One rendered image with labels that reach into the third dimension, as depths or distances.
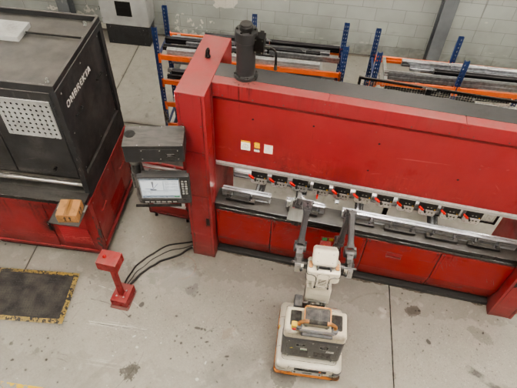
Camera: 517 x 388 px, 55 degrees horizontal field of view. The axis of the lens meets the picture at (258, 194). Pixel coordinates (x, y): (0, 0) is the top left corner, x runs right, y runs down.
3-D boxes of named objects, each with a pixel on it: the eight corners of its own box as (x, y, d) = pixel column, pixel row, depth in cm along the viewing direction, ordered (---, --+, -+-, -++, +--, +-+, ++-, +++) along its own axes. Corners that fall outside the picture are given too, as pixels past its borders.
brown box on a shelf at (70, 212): (48, 223, 464) (44, 215, 455) (58, 202, 481) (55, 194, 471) (78, 227, 462) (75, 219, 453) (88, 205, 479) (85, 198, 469)
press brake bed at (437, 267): (217, 250, 567) (215, 205, 504) (221, 235, 580) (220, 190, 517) (485, 306, 532) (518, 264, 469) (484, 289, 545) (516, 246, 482)
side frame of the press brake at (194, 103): (193, 253, 564) (173, 91, 388) (214, 198, 618) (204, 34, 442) (215, 258, 561) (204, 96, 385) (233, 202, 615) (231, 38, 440)
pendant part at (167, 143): (136, 211, 461) (119, 146, 397) (139, 191, 477) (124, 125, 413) (191, 211, 464) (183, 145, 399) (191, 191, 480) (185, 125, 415)
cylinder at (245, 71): (231, 80, 400) (230, 28, 364) (238, 62, 416) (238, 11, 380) (271, 87, 396) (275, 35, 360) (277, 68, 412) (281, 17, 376)
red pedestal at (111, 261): (110, 307, 517) (91, 265, 454) (119, 286, 533) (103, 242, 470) (128, 311, 515) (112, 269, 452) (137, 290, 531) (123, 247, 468)
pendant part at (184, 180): (142, 204, 450) (136, 177, 422) (144, 194, 457) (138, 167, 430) (191, 203, 452) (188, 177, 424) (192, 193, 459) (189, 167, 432)
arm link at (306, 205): (302, 203, 409) (314, 205, 410) (300, 198, 422) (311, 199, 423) (293, 252, 422) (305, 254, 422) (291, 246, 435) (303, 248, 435)
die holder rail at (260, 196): (222, 194, 507) (221, 188, 500) (224, 190, 511) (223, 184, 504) (269, 203, 502) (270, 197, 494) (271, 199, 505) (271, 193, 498)
